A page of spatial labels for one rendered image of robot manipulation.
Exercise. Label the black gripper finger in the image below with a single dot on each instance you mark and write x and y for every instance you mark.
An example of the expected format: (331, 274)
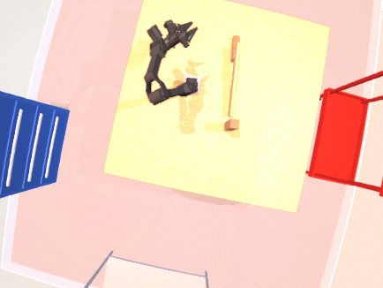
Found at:
(189, 34)
(185, 26)

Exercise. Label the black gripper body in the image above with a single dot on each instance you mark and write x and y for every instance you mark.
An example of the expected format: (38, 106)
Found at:
(180, 38)

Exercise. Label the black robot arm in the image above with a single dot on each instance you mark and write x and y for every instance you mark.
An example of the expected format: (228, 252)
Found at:
(158, 50)

